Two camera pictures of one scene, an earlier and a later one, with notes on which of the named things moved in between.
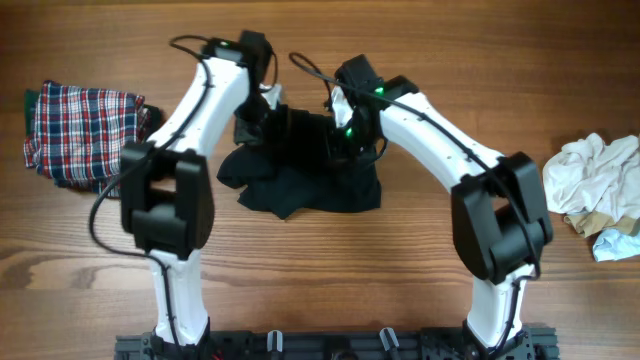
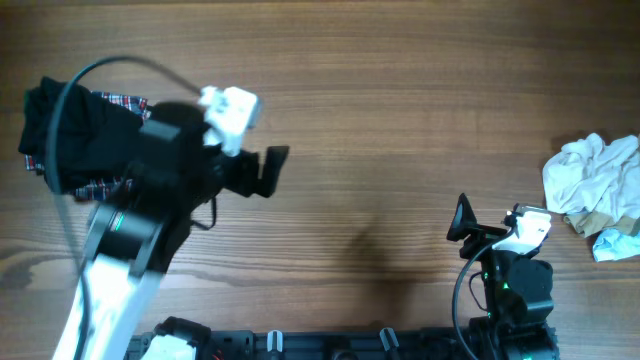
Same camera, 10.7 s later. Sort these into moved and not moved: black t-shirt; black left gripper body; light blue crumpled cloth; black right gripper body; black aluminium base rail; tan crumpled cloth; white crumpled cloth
Moved: black right gripper body; black left gripper body; black t-shirt
Not moved: light blue crumpled cloth; white crumpled cloth; black aluminium base rail; tan crumpled cloth
